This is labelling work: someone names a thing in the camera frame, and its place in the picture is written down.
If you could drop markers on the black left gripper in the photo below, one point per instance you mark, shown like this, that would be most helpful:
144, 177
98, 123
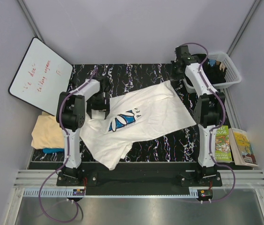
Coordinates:
105, 107

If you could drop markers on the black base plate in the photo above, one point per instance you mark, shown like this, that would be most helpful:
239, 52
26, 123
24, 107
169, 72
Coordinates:
186, 174

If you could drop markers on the blue item in basket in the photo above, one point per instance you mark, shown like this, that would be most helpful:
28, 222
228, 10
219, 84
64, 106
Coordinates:
212, 63

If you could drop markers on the white flower print t-shirt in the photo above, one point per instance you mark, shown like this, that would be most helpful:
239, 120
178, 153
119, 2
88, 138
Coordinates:
137, 116

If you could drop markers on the yellow paperback book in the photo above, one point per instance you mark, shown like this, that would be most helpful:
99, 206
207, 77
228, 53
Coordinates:
241, 148

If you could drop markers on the green treehouse book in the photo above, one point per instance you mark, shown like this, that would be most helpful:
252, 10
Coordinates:
222, 145

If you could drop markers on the black t-shirt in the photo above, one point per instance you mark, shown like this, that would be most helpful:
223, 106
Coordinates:
214, 75

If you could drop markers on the folded blue t-shirt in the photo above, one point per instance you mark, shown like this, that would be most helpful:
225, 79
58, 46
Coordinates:
52, 150

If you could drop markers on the beige item in basket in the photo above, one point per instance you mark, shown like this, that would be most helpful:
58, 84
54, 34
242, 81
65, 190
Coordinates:
222, 66

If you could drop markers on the folded beige t-shirt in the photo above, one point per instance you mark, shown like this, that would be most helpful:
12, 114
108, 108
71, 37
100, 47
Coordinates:
47, 133

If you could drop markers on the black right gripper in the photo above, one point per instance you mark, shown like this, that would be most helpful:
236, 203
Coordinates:
173, 77

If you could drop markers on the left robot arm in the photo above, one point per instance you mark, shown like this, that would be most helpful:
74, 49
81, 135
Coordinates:
73, 107

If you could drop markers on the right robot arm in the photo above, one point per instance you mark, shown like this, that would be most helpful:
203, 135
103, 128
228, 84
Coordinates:
209, 112

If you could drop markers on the whiteboard with red writing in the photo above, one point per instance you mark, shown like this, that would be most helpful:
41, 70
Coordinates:
40, 78

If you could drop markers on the white plastic basket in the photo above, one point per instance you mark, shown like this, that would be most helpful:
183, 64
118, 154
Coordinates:
230, 75

